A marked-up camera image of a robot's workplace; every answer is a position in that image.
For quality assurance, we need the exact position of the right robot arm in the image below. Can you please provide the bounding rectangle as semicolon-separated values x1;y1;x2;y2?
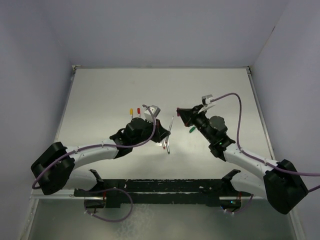
176;105;309;215

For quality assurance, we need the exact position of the green-end white marker pen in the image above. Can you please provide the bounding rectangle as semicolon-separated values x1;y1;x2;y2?
165;136;171;155

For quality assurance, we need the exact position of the purple-end white marker pen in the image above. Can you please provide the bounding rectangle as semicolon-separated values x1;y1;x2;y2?
165;115;175;145

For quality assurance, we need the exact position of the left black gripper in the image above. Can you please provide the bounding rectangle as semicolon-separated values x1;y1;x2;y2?
132;117;170;146

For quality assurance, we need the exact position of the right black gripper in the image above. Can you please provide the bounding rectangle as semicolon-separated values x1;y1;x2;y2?
177;104;214;143

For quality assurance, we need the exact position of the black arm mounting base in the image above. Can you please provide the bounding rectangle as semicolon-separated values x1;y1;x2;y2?
74;170;242;210

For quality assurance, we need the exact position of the red-end marker pen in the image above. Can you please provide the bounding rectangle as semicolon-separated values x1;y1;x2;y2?
161;140;166;150
137;107;141;118

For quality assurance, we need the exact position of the purple pen cap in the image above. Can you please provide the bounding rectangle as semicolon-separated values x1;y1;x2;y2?
176;107;180;117

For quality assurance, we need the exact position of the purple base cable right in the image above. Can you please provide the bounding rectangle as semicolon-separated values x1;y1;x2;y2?
222;192;254;218

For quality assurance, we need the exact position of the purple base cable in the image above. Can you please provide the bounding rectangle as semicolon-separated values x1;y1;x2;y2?
222;192;254;218
83;187;134;223

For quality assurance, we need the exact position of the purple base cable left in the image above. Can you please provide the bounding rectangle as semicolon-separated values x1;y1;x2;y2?
83;187;134;223

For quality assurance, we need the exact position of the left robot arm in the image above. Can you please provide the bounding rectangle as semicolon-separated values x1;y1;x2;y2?
30;117;171;196

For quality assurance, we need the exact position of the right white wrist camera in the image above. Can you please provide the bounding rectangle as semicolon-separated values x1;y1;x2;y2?
200;94;216;112

